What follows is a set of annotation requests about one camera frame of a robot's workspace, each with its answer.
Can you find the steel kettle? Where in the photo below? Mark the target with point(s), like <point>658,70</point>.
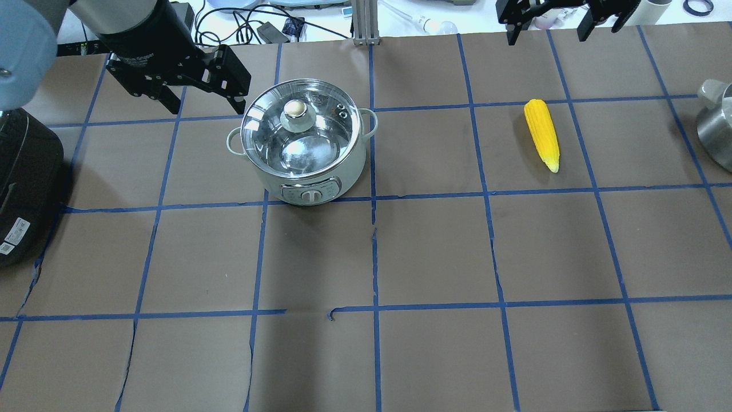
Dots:
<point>713,122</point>

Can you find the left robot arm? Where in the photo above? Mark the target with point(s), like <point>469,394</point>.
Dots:
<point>152,51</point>

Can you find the pale green electric pot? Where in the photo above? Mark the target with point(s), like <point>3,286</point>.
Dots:
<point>322,187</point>

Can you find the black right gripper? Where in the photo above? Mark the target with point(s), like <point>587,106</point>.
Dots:
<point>563,8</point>

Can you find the black rice cooker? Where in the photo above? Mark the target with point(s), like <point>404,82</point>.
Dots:
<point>31,159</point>

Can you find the aluminium frame post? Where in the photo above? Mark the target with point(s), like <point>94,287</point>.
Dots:
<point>364,23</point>

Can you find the white light bulb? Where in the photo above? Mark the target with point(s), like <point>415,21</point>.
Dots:
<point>433,27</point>

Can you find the yellow corn cob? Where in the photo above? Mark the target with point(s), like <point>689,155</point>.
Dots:
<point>543,133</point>

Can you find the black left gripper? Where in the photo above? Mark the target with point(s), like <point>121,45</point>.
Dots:
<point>150,41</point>

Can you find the glass pot lid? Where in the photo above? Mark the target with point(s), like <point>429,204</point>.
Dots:
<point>300,128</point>

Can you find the black tape roll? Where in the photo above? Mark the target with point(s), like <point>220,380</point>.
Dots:
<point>698,8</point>

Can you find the black power adapter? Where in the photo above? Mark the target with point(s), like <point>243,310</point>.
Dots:
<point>269,34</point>

